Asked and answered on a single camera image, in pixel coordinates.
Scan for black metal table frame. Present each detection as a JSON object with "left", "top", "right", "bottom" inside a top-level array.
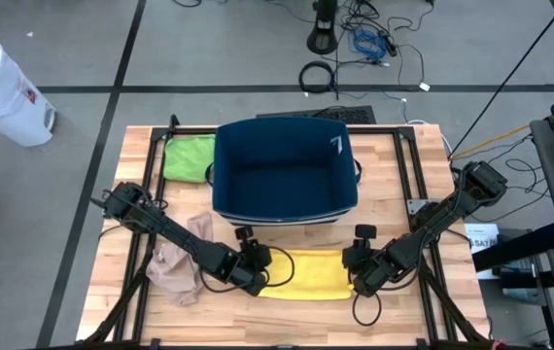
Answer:
[{"left": 80, "top": 114, "right": 495, "bottom": 350}]

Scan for yellow towel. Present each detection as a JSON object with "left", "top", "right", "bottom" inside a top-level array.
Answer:
[{"left": 257, "top": 249, "right": 355, "bottom": 301}]

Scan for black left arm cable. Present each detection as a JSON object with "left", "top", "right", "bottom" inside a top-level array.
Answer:
[{"left": 197, "top": 245, "right": 296, "bottom": 296}]

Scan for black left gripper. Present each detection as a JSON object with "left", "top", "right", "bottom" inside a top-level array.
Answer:
[{"left": 230, "top": 226, "right": 273, "bottom": 298}]

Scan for black power strip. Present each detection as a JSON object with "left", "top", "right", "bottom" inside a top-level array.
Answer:
[{"left": 377, "top": 31, "right": 399, "bottom": 57}]

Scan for white printed paper sheet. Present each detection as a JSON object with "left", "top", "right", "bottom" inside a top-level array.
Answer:
[{"left": 464, "top": 222, "right": 502, "bottom": 281}]

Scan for blue cable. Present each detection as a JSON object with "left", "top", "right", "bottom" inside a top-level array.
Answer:
[{"left": 352, "top": 28, "right": 389, "bottom": 62}]

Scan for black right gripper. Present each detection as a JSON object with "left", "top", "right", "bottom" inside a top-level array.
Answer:
[{"left": 342, "top": 224, "right": 395, "bottom": 298}]

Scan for beige towel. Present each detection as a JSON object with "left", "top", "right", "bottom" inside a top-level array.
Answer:
[{"left": 145, "top": 211, "right": 215, "bottom": 307}]

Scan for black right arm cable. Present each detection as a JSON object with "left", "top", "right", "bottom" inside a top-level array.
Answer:
[{"left": 351, "top": 291, "right": 384, "bottom": 328}]

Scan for thin black slanted pole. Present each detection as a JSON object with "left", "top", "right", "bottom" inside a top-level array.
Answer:
[{"left": 450, "top": 0, "right": 554, "bottom": 157}]

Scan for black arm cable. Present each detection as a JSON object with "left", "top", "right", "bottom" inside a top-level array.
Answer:
[
  {"left": 197, "top": 245, "right": 296, "bottom": 296},
  {"left": 351, "top": 291, "right": 384, "bottom": 328}
]

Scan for yellow cable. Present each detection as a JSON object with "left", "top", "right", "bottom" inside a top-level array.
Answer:
[{"left": 451, "top": 99, "right": 554, "bottom": 159}]

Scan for black floor vent grille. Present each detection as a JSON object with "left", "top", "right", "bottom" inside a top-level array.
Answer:
[{"left": 256, "top": 105, "right": 378, "bottom": 125}]

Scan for green towel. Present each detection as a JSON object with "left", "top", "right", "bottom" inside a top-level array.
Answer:
[{"left": 162, "top": 134, "right": 217, "bottom": 185}]

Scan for white cable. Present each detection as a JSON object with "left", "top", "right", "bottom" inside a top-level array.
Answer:
[{"left": 393, "top": 94, "right": 453, "bottom": 155}]

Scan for navy white-striped fabric basket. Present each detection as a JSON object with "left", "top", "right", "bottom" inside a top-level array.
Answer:
[{"left": 205, "top": 116, "right": 364, "bottom": 228}]

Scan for black stand base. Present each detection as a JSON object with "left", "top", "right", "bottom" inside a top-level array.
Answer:
[{"left": 305, "top": 0, "right": 339, "bottom": 55}]

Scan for tangled black floor cables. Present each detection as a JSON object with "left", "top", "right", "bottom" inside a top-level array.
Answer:
[{"left": 337, "top": 0, "right": 436, "bottom": 93}]

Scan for coiled black cable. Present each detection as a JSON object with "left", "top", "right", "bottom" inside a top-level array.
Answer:
[{"left": 297, "top": 60, "right": 336, "bottom": 94}]

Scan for white trash can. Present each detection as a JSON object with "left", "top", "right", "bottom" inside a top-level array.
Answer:
[{"left": 0, "top": 31, "right": 58, "bottom": 148}]

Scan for black crossbar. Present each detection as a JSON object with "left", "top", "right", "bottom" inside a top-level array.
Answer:
[{"left": 470, "top": 222, "right": 554, "bottom": 273}]

